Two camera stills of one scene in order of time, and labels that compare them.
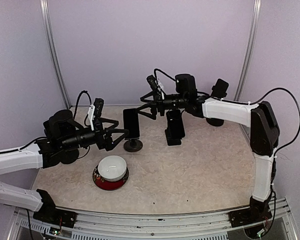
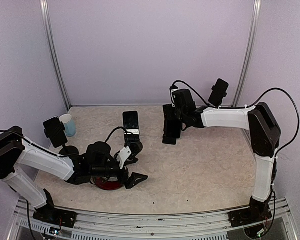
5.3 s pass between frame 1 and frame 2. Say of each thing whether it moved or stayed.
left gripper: moved
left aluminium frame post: stayed
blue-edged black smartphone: stayed
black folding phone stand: moved
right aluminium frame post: stayed
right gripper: moved
